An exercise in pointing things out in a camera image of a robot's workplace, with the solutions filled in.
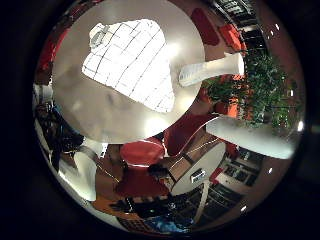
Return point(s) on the red sofa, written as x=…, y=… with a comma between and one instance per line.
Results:
x=230, y=36

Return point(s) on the orange plant pot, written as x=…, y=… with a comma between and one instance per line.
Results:
x=230, y=108

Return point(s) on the green leafy potted plant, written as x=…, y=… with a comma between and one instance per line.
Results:
x=266, y=86

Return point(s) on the black white shelf unit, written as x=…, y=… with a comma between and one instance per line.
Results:
x=245, y=15

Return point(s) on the red chair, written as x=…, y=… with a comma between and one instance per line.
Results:
x=181, y=133

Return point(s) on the small white round table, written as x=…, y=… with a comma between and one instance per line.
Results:
x=200, y=166

